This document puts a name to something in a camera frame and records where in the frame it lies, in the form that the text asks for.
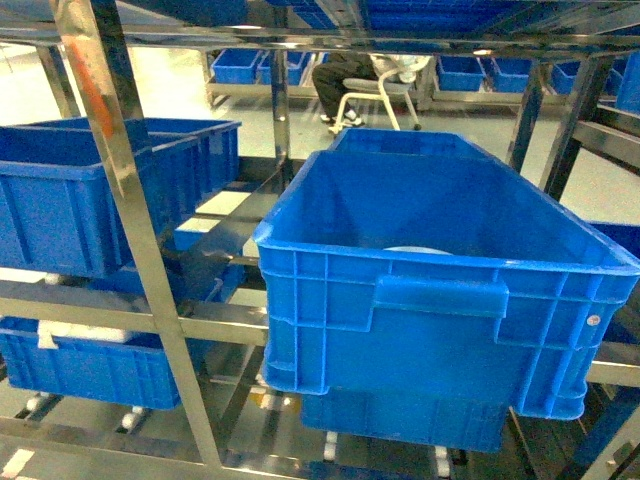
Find light blue oval tray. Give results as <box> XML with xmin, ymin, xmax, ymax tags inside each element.
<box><xmin>384</xmin><ymin>245</ymin><xmax>452</xmax><ymax>256</ymax></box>

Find blue crate left shelf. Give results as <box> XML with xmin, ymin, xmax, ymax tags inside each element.
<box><xmin>1</xmin><ymin>118</ymin><xmax>241</xmax><ymax>278</ymax></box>

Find large blue crate front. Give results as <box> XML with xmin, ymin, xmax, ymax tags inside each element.
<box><xmin>254</xmin><ymin>150</ymin><xmax>639</xmax><ymax>420</ymax></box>

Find white chair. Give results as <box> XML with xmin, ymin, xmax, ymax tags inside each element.
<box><xmin>328</xmin><ymin>69</ymin><xmax>422</xmax><ymax>136</ymax></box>

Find seated person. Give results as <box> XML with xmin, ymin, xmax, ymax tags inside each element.
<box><xmin>311</xmin><ymin>52</ymin><xmax>429</xmax><ymax>126</ymax></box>

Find blue crate lower left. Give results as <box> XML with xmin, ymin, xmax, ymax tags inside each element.
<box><xmin>1</xmin><ymin>317</ymin><xmax>181</xmax><ymax>410</ymax></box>

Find steel shelf frame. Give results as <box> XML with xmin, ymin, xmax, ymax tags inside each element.
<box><xmin>1</xmin><ymin>1</ymin><xmax>639</xmax><ymax>479</ymax></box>

